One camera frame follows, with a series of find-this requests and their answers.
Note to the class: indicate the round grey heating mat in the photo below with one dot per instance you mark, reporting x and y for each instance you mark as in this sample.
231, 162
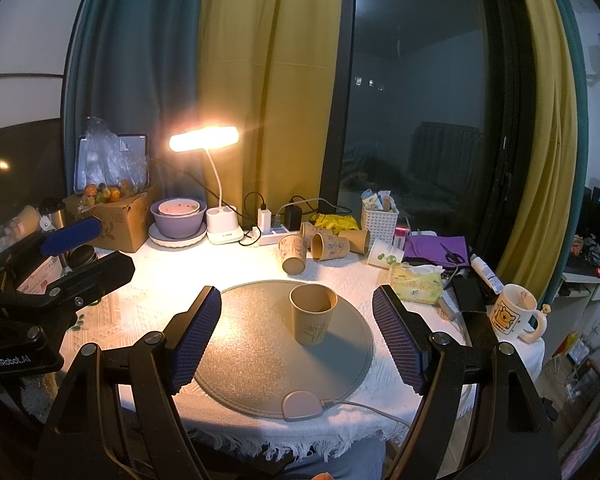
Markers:
252, 355

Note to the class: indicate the white tube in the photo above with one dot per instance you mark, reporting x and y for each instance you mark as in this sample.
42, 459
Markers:
486, 272

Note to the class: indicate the white desk lamp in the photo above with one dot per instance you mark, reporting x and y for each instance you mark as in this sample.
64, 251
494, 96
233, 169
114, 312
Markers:
205, 138

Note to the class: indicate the brown paper cup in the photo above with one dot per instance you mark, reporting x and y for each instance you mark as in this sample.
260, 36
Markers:
310, 230
332, 247
292, 255
311, 322
355, 241

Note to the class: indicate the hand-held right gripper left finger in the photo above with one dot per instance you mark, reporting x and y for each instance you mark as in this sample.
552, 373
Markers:
196, 341

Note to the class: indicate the cardboard box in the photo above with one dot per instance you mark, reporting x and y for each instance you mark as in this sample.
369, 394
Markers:
122, 222

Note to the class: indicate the teal curtain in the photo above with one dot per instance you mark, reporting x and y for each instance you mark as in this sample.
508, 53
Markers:
130, 60
577, 110

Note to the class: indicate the white green-print paper cup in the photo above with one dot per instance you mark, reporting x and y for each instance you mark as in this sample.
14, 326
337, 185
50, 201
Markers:
385, 254

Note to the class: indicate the black round lid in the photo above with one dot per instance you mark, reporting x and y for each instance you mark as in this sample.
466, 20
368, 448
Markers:
82, 257

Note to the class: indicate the black scissors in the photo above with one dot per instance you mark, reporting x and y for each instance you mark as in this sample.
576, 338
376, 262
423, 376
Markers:
452, 256

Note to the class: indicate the black framed glass door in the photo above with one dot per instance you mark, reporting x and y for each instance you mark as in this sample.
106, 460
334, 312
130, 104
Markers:
342, 85

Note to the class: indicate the black phone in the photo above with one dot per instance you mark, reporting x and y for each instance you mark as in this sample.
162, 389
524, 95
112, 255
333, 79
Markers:
469, 294

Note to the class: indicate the white plate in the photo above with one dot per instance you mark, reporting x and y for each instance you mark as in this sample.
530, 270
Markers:
172, 242

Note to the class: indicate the white power strip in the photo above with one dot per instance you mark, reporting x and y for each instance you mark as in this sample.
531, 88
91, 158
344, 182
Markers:
275, 237

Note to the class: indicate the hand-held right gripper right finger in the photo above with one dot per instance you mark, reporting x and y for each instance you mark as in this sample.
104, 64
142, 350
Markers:
397, 341

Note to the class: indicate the small white bowl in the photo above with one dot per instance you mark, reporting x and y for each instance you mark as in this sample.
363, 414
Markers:
179, 207

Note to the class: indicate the yellow curtain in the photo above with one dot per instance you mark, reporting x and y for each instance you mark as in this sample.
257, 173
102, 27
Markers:
540, 135
270, 85

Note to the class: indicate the white printed packet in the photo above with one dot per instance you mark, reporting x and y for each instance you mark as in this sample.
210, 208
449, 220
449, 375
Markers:
37, 277

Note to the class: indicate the clear plastic bag of fruit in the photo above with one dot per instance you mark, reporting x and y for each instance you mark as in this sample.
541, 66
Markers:
107, 170

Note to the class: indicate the purple bowl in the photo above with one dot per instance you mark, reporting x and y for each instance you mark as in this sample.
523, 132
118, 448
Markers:
177, 224

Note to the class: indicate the pink mat controller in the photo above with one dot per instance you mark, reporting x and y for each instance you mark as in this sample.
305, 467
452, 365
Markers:
300, 406

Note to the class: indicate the pink small box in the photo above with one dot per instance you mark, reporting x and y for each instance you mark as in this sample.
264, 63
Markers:
401, 236

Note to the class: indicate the steel thermos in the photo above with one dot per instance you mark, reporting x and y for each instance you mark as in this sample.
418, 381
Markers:
55, 215

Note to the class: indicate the black charger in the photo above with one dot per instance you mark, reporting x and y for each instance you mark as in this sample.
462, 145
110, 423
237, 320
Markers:
294, 217

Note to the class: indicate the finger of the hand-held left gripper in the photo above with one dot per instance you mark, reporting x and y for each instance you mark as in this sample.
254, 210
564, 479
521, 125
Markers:
72, 236
102, 272

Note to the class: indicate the white charger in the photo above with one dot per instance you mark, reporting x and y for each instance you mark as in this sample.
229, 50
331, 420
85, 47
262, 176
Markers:
264, 220

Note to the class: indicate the white plastic basket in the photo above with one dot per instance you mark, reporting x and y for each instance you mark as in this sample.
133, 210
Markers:
379, 225

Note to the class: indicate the person's grey pants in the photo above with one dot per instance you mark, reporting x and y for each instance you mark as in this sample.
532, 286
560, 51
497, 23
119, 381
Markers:
330, 462

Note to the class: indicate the yellow-green tissue pack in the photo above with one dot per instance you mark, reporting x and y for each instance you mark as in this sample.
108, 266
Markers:
415, 287

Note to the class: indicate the cream bear-print mug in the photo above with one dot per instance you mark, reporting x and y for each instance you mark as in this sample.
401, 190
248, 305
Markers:
510, 315

